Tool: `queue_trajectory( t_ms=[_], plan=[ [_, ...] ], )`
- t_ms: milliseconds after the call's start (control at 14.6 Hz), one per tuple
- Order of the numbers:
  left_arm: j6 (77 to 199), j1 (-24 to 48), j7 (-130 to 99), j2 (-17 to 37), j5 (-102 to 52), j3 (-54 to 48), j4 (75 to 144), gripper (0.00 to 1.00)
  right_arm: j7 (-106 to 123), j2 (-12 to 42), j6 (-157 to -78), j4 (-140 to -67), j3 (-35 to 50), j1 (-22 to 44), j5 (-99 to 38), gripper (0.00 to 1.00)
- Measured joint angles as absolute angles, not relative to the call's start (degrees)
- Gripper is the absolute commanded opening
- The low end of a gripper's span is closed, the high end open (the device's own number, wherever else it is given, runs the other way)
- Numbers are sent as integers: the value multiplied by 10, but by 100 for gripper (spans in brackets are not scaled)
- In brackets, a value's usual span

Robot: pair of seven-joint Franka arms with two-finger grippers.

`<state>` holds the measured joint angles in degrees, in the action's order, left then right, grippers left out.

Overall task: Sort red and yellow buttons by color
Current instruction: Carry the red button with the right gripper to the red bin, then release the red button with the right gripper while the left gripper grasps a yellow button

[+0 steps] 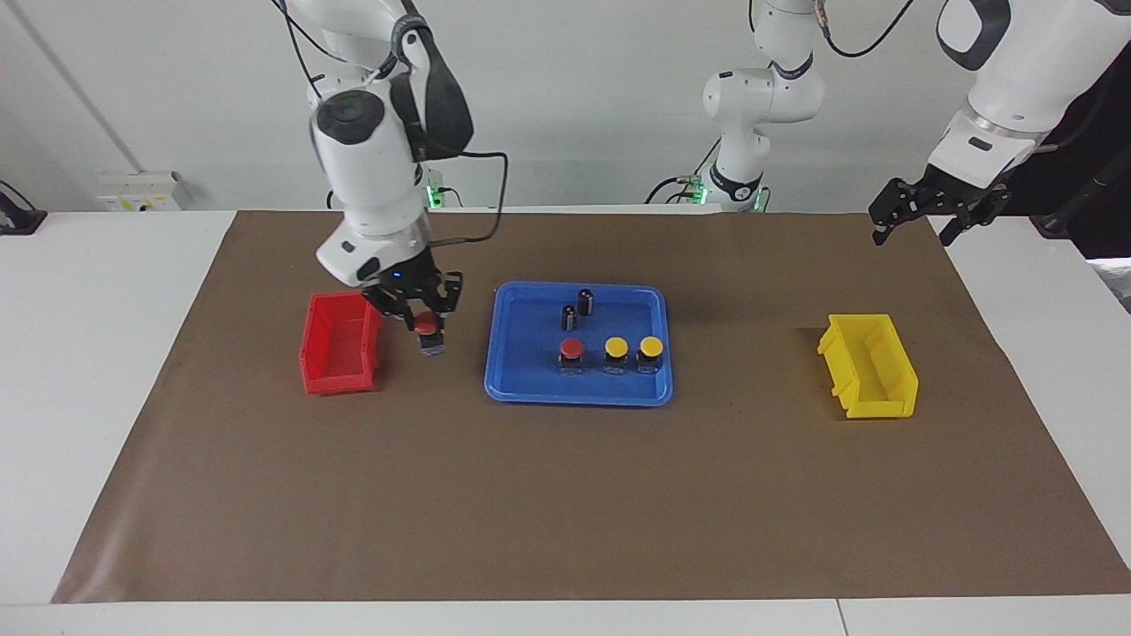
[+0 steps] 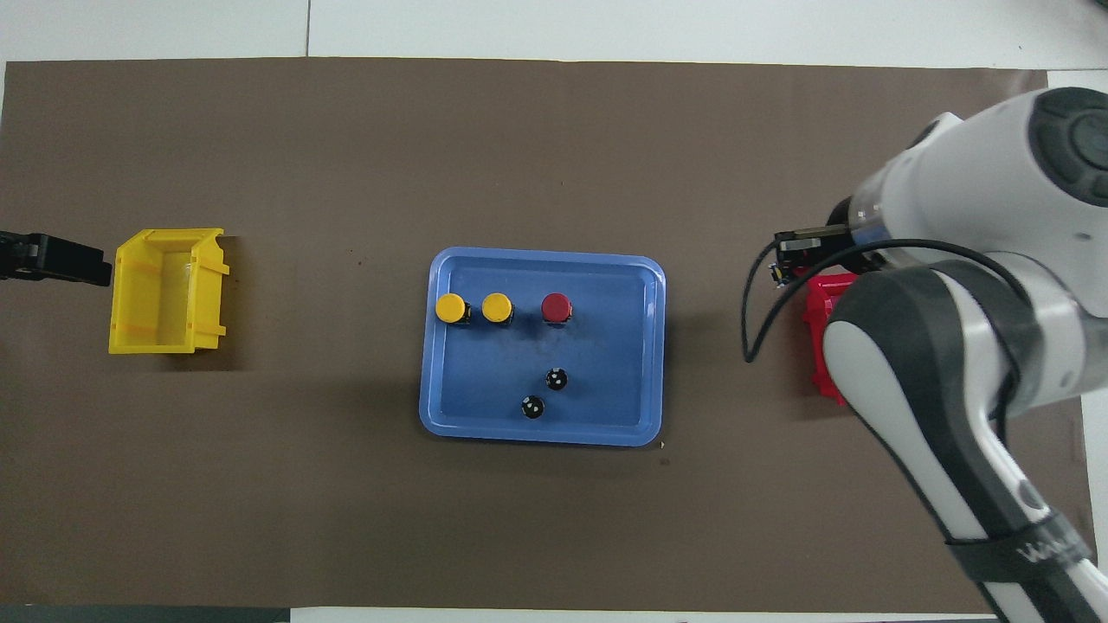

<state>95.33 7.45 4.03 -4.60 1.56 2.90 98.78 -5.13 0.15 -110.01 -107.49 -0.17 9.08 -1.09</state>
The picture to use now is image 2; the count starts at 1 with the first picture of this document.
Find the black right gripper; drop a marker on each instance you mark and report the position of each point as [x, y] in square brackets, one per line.
[844, 251]

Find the yellow push button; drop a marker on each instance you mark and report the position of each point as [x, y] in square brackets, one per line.
[497, 307]
[451, 308]

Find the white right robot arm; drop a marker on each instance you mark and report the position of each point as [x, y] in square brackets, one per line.
[952, 173]

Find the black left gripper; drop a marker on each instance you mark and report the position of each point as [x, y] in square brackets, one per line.
[19, 256]

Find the red plastic bin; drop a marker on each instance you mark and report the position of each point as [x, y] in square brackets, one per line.
[818, 346]

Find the black cylindrical button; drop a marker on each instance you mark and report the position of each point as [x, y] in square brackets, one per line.
[557, 379]
[532, 407]

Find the brown table mat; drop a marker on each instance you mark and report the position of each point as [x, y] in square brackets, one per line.
[346, 502]

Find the yellow plastic bin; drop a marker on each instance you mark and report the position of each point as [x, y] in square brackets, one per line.
[151, 342]

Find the blue plastic tray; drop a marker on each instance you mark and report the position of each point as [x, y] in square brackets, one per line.
[606, 398]

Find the red push button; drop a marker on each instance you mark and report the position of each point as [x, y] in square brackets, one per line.
[556, 307]

